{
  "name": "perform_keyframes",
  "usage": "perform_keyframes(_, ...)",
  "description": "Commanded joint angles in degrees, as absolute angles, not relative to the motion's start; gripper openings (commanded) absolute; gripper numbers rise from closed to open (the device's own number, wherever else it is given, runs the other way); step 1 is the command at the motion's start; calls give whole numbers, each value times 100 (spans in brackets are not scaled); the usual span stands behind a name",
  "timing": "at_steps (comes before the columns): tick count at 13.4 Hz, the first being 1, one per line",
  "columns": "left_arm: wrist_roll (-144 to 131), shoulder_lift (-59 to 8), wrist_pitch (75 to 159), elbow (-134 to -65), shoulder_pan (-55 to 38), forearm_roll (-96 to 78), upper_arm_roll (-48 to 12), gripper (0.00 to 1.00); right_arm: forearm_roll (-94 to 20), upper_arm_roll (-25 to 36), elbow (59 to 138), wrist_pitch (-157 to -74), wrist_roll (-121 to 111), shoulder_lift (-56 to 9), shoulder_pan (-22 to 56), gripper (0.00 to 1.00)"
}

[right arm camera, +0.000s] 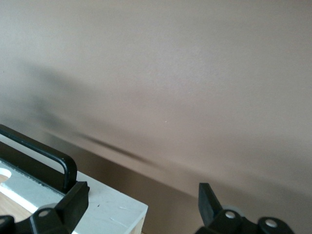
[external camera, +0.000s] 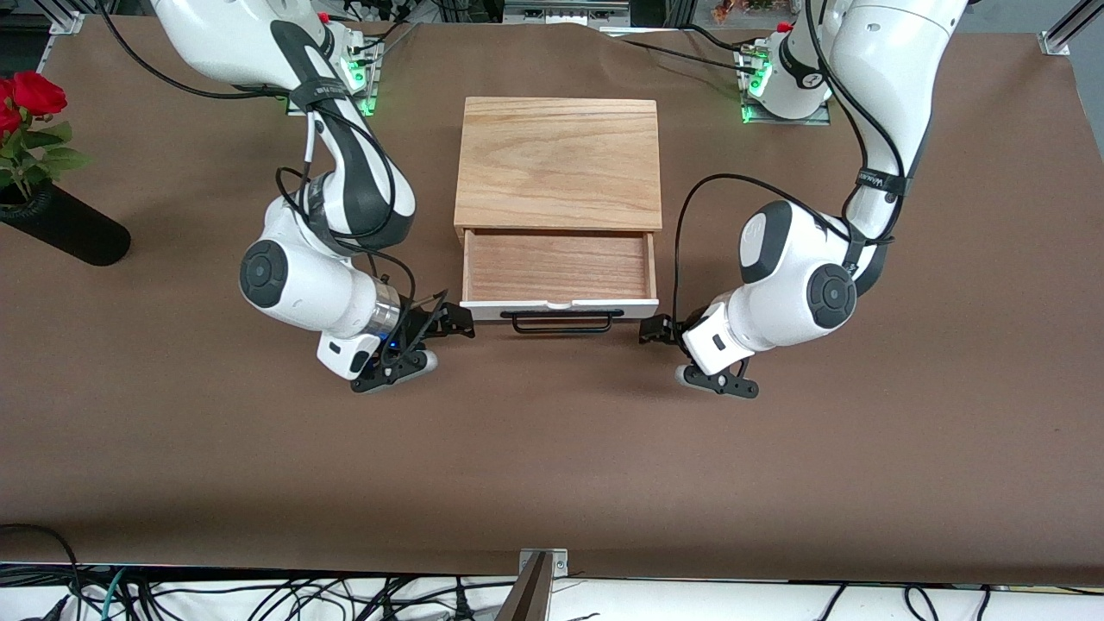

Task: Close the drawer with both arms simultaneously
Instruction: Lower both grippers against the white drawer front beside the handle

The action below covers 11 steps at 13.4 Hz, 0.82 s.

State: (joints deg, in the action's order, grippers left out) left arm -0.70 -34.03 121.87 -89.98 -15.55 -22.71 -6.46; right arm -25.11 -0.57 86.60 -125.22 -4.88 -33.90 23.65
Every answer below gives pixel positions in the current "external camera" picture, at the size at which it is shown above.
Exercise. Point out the white-fronted wooden drawer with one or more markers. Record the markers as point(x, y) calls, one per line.
point(556, 267)

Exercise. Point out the grey metal camera pole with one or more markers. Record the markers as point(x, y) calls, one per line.
point(528, 599)

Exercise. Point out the small metal mounting plate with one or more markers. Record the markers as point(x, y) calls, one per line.
point(559, 565)

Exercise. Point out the brown table cover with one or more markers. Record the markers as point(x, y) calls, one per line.
point(552, 448)

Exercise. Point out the aluminium corner profile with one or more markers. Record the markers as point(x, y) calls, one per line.
point(1065, 30)
point(65, 19)

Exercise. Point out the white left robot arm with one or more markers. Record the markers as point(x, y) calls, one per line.
point(802, 285)

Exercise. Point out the wooden drawer cabinet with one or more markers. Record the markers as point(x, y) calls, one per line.
point(561, 164)

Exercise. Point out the grey metal frame panel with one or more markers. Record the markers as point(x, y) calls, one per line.
point(565, 10)

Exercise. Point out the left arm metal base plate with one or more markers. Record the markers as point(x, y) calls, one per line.
point(815, 122)

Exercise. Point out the red rose bouquet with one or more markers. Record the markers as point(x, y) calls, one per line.
point(34, 90)

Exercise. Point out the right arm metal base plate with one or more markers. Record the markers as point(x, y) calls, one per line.
point(373, 95)

